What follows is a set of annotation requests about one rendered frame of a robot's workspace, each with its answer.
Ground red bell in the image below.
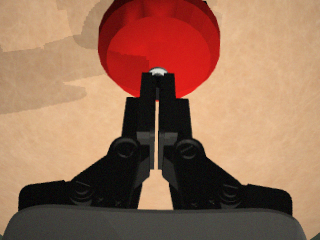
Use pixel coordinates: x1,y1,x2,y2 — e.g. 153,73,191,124
98,0,220,102

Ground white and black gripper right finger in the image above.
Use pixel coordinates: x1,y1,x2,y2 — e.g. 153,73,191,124
158,73,293,216

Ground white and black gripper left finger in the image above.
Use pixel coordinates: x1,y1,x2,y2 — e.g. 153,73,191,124
18,72,156,211

